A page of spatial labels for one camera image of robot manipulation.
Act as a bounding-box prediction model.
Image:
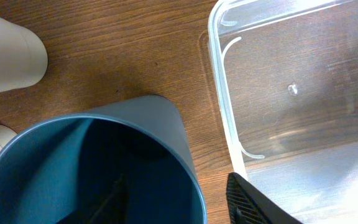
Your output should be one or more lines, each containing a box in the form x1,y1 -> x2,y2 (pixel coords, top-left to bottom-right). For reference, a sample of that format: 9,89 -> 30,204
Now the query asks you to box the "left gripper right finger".
226,172 -> 301,224

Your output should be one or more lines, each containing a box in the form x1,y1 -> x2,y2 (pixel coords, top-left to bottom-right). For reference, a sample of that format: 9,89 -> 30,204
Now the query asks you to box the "blue cup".
0,95 -> 208,223

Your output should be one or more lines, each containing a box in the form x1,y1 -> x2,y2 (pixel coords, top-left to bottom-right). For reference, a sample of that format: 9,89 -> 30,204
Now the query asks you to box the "beige cup far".
0,18 -> 48,92

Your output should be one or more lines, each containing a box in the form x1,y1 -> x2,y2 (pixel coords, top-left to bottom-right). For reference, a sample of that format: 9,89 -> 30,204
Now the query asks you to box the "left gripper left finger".
57,174 -> 129,224

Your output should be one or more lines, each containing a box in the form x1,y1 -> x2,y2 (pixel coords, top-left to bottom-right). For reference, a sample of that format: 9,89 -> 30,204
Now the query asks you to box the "clear plastic container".
208,0 -> 358,223

